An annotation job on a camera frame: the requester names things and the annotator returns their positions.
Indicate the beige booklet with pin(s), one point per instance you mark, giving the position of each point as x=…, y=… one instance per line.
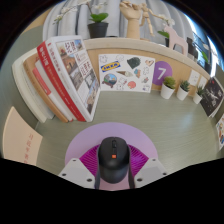
x=20, y=140

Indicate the wooden artist mannequin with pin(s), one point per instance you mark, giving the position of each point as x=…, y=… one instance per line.
x=148, y=20

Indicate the round purple number sticker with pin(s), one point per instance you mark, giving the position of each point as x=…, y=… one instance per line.
x=162, y=72

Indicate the window with dark frame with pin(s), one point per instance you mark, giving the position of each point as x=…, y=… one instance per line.
x=206, y=43

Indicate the black cover book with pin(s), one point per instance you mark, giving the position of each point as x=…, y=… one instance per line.
x=211, y=96

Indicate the brown kraft book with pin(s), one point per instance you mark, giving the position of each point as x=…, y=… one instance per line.
x=40, y=93

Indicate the white orchid in dark pot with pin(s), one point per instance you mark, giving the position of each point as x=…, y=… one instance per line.
x=165, y=34

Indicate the spiky succulent in white pot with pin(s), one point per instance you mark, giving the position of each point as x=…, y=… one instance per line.
x=197, y=98

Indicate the white sticker sheet with drawings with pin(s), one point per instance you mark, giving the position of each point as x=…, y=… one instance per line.
x=126, y=73

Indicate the small succulent in white pot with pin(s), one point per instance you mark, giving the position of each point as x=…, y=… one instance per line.
x=166, y=91
x=182, y=94

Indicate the dark grey wooden horse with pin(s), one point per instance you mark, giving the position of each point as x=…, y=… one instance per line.
x=193, y=48

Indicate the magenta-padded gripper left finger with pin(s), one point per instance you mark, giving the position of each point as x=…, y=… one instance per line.
x=75, y=171

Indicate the red-spined photo cover book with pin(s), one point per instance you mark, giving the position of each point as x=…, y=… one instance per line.
x=73, y=70

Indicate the pink wooden horse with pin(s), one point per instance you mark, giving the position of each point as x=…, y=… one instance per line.
x=176, y=41

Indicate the black computer mouse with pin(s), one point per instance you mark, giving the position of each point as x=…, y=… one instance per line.
x=113, y=160

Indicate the thin red and white book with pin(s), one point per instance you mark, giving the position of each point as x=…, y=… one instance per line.
x=50, y=91

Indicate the purple mouse pad with wrist rest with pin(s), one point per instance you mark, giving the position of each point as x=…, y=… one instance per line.
x=110, y=130

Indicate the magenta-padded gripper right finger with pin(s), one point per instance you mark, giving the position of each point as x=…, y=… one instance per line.
x=151, y=171

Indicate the wooden hand model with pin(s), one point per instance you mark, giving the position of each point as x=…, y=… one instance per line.
x=133, y=23

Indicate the light wood desk shelf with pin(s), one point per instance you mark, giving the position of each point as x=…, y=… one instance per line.
x=133, y=45

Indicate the grey curtain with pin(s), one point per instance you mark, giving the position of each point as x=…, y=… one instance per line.
x=113, y=16

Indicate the thick white book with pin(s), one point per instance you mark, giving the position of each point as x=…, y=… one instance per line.
x=23, y=76

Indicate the white wall socket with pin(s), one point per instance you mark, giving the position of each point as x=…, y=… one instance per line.
x=194, y=77
x=203, y=82

